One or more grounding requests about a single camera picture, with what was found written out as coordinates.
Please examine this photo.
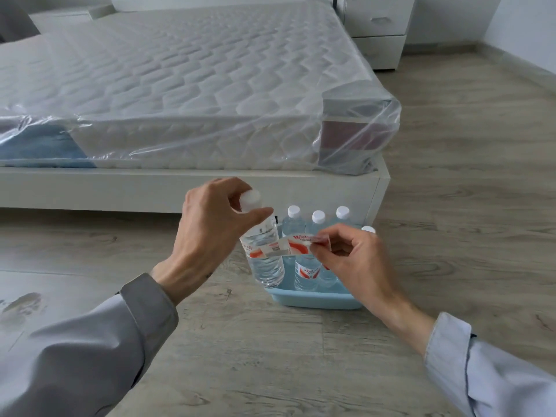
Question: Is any person's left hand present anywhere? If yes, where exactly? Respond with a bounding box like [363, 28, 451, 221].
[150, 177, 275, 306]

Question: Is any person's right hand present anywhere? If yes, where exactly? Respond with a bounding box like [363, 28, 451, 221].
[309, 223, 418, 331]

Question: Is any red white bottle label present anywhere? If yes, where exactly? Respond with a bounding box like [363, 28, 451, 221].
[245, 233, 332, 259]

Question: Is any person's left forearm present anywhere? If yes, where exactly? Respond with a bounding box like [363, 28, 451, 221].
[0, 273, 188, 417]

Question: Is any person's right forearm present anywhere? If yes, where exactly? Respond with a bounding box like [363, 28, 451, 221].
[379, 295, 556, 417]

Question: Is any light blue plastic basin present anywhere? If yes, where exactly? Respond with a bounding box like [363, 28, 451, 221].
[261, 221, 365, 310]

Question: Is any plastic wrapped white quilted mattress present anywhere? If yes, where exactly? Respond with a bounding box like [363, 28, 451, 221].
[0, 0, 402, 176]

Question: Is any white nightstand with drawers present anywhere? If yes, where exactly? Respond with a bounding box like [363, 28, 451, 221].
[336, 0, 418, 72]

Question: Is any blue pad under plastic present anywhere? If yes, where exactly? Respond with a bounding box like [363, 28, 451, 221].
[0, 123, 98, 169]

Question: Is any white low cabinet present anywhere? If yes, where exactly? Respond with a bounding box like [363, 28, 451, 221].
[28, 4, 116, 36]

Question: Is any grey curtain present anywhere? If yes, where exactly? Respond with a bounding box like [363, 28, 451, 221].
[0, 0, 42, 44]

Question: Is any white bed frame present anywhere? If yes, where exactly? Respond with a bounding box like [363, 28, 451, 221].
[0, 154, 392, 227]

